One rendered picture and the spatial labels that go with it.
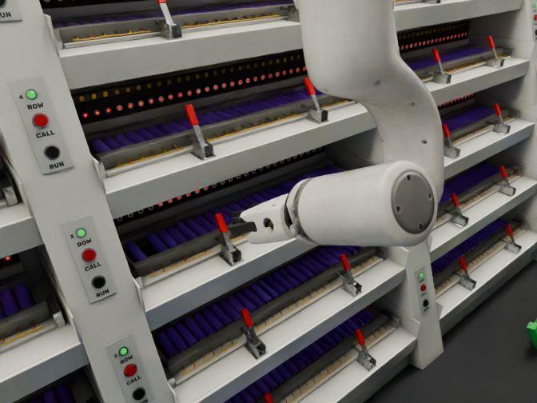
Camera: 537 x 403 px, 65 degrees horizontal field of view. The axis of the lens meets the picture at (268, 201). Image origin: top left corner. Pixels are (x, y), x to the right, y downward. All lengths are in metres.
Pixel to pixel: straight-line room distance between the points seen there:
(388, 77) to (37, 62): 0.45
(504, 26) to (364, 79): 1.21
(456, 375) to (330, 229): 0.82
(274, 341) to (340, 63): 0.60
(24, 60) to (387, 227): 0.49
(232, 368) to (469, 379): 0.61
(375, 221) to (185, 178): 0.38
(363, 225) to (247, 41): 0.46
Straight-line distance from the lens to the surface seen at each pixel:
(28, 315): 0.74
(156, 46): 0.70
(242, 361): 0.85
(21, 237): 0.65
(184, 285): 0.74
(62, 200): 0.65
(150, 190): 0.68
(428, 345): 1.23
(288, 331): 0.89
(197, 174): 0.71
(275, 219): 0.53
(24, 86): 0.64
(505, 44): 1.60
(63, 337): 0.71
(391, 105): 0.47
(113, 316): 0.69
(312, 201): 0.47
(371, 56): 0.42
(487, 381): 1.21
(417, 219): 0.43
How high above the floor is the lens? 0.76
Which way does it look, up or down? 14 degrees down
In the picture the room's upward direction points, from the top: 14 degrees counter-clockwise
